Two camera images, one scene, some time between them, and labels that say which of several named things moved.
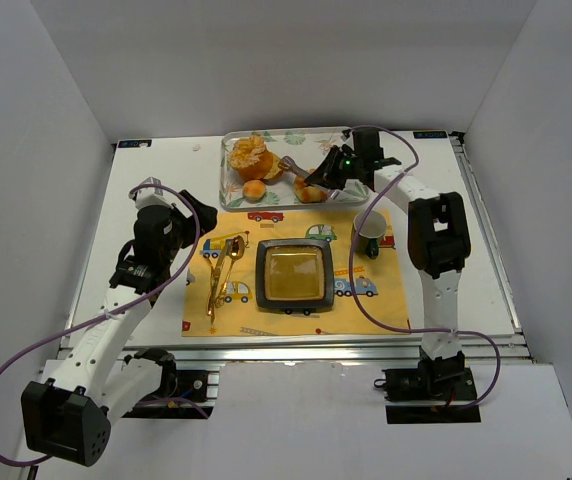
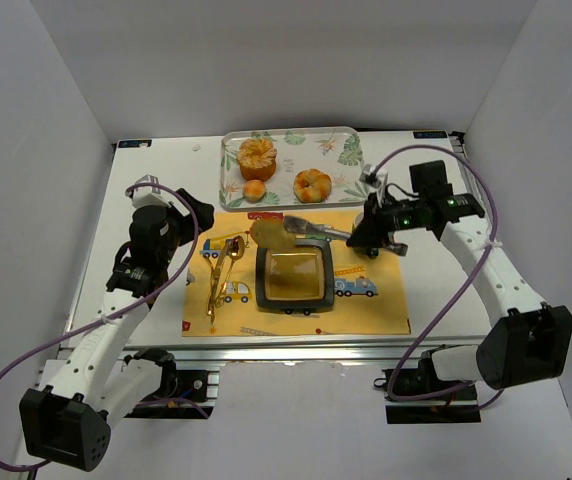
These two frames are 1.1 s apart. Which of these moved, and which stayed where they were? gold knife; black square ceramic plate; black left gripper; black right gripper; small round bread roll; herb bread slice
Moved: black right gripper; herb bread slice
Stayed: black left gripper; gold knife; black square ceramic plate; small round bread roll
